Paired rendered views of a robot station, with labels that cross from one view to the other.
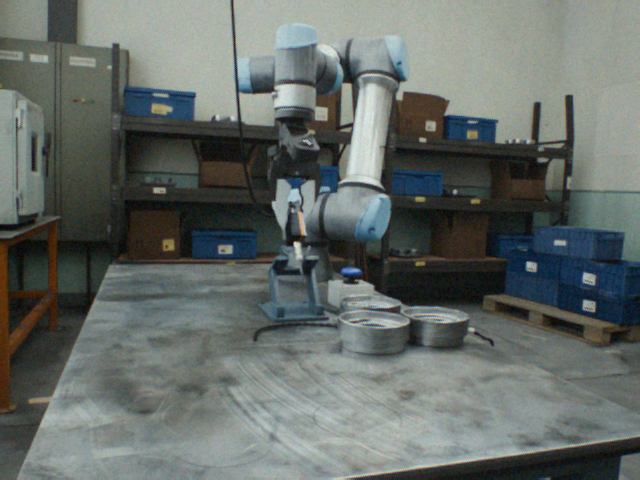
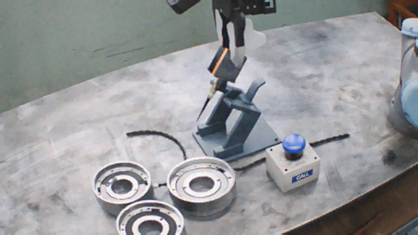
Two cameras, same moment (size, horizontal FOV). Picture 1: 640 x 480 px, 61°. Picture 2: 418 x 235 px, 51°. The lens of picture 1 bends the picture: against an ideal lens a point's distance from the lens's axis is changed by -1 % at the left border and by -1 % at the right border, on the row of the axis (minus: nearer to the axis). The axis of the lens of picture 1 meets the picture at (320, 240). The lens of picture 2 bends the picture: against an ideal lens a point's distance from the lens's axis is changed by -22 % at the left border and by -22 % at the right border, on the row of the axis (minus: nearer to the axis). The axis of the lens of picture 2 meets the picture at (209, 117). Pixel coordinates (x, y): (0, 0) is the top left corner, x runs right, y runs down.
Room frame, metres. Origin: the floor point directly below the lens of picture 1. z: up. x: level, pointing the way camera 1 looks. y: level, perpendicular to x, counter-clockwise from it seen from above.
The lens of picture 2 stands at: (0.95, -0.71, 1.41)
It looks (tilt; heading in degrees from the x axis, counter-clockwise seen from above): 36 degrees down; 91
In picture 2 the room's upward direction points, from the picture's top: 7 degrees counter-clockwise
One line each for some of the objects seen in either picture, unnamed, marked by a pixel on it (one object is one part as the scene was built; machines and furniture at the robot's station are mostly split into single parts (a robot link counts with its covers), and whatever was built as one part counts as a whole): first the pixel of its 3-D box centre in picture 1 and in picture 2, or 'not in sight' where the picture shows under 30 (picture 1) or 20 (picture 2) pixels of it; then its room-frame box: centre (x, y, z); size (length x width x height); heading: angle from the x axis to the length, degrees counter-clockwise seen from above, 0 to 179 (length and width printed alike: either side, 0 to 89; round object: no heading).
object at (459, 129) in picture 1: (461, 131); not in sight; (5.08, -1.26, 1.61); 0.52 x 0.38 x 0.22; 111
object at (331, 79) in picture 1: (310, 72); not in sight; (1.11, 0.03, 1.26); 0.11 x 0.11 x 0.08; 66
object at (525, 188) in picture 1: (517, 180); not in sight; (5.27, -1.88, 1.19); 0.45 x 0.40 x 0.37; 103
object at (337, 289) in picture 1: (349, 292); (296, 162); (1.08, -0.06, 0.82); 0.08 x 0.07 x 0.05; 18
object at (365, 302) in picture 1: (369, 312); (202, 188); (0.92, -0.09, 0.82); 0.10 x 0.10 x 0.04
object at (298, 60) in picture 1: (296, 58); not in sight; (1.02, 0.06, 1.26); 0.09 x 0.08 x 0.11; 156
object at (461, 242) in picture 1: (457, 233); not in sight; (5.08, -1.28, 0.67); 0.52 x 0.43 x 0.43; 108
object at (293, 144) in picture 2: (351, 280); (294, 152); (1.07, -0.06, 0.85); 0.04 x 0.04 x 0.05
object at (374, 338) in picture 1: (373, 332); (122, 190); (0.79, -0.08, 0.82); 0.10 x 0.10 x 0.04
